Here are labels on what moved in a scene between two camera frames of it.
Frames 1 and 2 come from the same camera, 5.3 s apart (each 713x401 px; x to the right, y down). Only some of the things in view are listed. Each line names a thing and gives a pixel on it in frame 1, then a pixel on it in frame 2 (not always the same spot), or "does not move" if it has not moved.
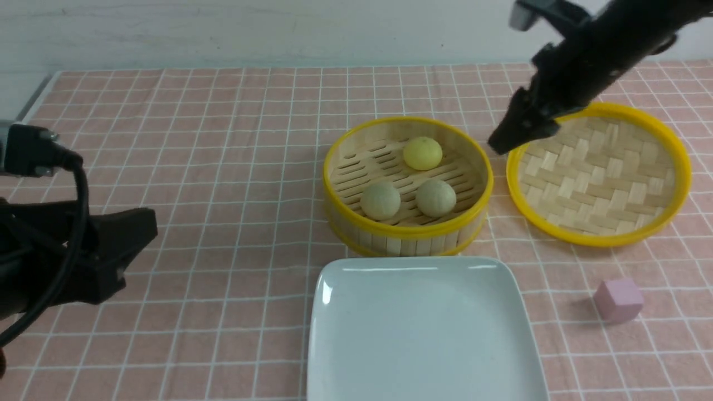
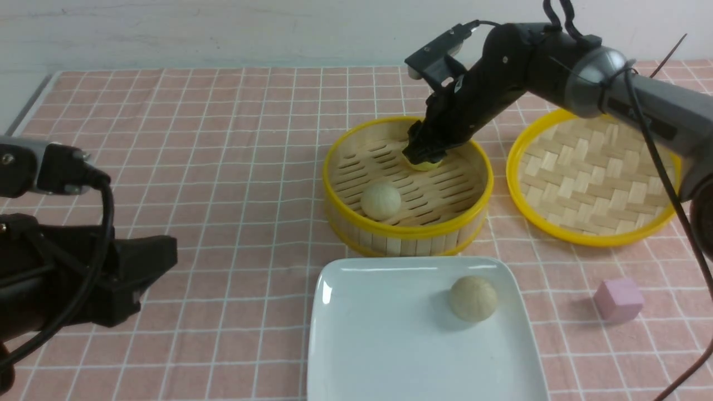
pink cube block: x=618 y=301 does not move
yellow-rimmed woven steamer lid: x=612 y=175 does not move
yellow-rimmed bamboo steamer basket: x=407 y=186 does not move
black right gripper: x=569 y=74 → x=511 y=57
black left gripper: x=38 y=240 → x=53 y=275
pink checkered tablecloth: x=218 y=307 does not move
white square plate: x=422 y=328 does not move
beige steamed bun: x=435 y=197 → x=473 y=298
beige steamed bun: x=380 y=201 does not move
